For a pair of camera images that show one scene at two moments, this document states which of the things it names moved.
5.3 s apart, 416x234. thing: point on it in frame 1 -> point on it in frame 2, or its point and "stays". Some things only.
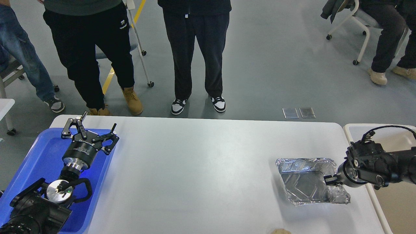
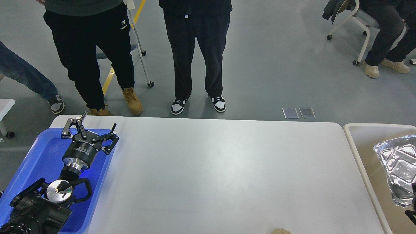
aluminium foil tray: x=303 y=179 -> x=398 y=157
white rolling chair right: x=366 y=19 stays
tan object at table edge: x=280 y=231 stays
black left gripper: x=82 y=151 stays
